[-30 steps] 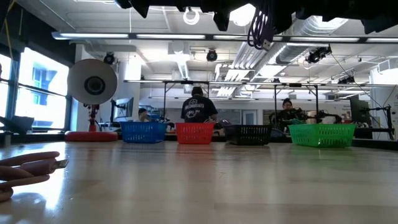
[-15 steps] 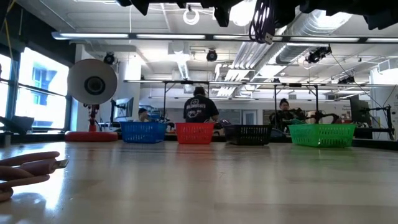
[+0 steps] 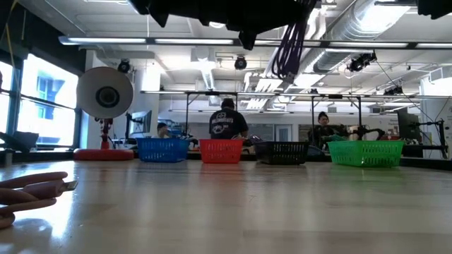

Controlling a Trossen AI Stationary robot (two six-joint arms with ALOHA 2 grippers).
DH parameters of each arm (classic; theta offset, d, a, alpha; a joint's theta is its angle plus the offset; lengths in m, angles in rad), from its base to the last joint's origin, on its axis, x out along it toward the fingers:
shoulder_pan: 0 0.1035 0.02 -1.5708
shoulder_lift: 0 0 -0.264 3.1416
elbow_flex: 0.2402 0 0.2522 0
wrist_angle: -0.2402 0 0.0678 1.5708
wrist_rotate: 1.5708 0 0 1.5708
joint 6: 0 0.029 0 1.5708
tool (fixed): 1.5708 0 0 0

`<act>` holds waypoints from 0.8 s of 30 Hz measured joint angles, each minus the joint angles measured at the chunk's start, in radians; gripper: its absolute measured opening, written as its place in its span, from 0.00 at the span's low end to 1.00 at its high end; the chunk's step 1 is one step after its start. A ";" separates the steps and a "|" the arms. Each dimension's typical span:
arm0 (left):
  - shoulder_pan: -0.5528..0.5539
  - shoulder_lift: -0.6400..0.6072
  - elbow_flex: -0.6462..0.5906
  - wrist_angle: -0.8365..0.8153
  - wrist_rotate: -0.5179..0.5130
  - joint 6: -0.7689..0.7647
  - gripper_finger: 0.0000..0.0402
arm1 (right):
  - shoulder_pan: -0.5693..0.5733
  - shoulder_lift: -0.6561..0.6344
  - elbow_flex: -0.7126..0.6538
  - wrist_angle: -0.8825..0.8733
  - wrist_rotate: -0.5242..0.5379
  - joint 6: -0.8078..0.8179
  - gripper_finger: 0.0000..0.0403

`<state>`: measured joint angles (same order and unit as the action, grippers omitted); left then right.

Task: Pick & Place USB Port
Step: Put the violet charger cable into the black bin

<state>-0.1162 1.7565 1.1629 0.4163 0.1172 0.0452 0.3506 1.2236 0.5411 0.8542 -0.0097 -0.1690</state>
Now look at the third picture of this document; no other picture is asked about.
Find black background stand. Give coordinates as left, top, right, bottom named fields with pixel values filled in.
left=409, top=119, right=449, bottom=159

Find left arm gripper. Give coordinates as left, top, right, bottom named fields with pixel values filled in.
left=126, top=0, right=280, bottom=50

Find purple USB cable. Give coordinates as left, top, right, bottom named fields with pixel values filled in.
left=270, top=0, right=309, bottom=84

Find overhead LED light bar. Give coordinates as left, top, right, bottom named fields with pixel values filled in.
left=58, top=35, right=452, bottom=50

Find black plastic basket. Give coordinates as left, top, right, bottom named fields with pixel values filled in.
left=253, top=140, right=310, bottom=166

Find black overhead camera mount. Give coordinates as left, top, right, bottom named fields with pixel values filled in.
left=346, top=51, right=378, bottom=73

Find pink USB cable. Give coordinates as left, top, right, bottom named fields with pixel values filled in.
left=0, top=171, right=78, bottom=230

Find green plastic basket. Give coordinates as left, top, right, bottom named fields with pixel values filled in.
left=327, top=140, right=405, bottom=168

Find black background device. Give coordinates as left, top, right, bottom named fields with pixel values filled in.
left=0, top=130, right=40, bottom=153

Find black computer monitor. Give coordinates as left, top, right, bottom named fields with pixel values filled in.
left=397, top=107, right=421, bottom=142
left=127, top=109, right=153, bottom=139

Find red plastic basket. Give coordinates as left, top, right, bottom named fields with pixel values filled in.
left=198, top=138, right=245, bottom=164

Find blue plastic basket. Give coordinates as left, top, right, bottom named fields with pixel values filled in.
left=136, top=137, right=191, bottom=163

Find person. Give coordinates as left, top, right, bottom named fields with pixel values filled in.
left=307, top=111, right=349, bottom=151
left=208, top=97, right=249, bottom=140
left=152, top=121, right=170, bottom=139

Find black background workstation frame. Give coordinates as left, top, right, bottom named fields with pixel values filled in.
left=141, top=90, right=452, bottom=142

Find silver ventilation duct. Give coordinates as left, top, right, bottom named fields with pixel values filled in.
left=310, top=0, right=414, bottom=73

